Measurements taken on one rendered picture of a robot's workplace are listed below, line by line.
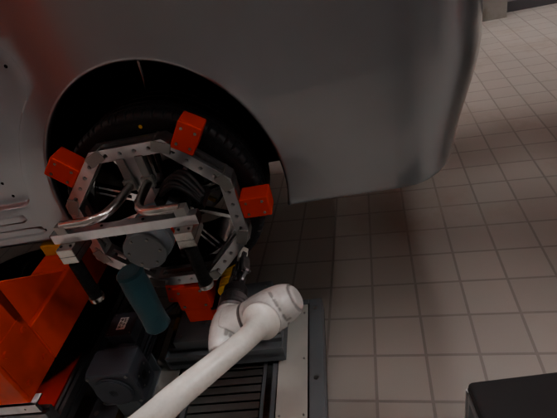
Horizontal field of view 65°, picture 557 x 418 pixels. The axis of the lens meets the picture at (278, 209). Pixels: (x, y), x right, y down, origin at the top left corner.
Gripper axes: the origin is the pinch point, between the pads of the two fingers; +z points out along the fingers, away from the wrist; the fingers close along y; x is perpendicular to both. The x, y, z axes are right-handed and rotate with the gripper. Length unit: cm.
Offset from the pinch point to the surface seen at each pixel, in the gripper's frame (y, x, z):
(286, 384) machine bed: -37, -42, -13
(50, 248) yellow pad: -48, 59, 10
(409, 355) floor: -8, -82, 1
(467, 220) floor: 24, -115, 83
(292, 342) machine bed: -36, -44, 7
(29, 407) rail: -73, 37, -34
